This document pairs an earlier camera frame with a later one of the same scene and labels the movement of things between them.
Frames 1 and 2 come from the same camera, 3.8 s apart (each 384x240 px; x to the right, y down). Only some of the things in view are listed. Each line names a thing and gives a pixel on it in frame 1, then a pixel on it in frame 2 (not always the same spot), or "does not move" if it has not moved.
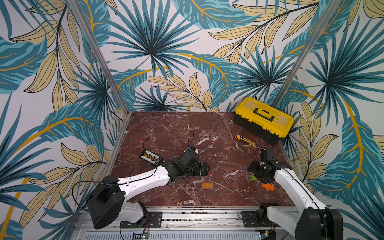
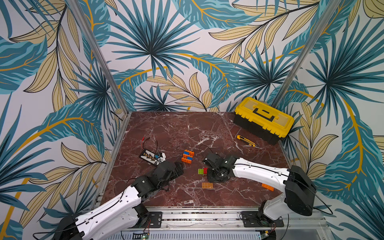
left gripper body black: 188,171 -> 174,174
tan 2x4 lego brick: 207,185 does not move
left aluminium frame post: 101,56 does not move
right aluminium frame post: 305,54 does not move
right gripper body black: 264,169 -> 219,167
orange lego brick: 268,186 does not move
